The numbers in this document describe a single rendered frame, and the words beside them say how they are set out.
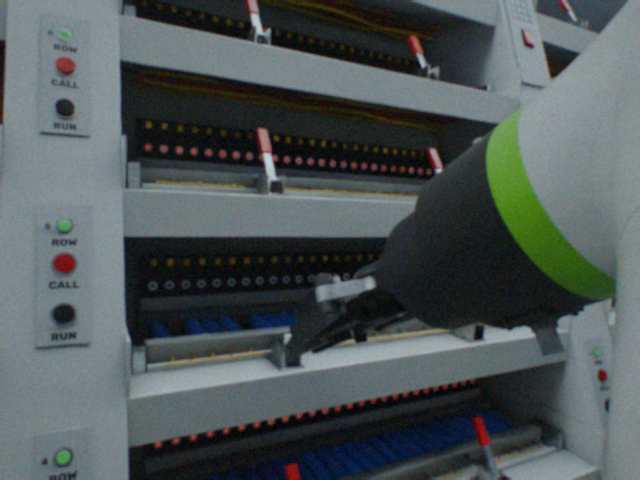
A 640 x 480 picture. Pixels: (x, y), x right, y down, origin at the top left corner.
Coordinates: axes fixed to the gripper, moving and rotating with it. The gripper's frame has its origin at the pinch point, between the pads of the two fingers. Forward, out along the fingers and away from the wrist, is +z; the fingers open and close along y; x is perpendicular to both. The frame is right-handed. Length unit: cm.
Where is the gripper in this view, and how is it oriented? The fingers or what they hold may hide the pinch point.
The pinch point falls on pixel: (319, 331)
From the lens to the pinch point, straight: 42.7
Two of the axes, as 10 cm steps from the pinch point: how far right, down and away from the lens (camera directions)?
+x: -1.9, -9.2, 3.4
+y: 8.8, 0.0, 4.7
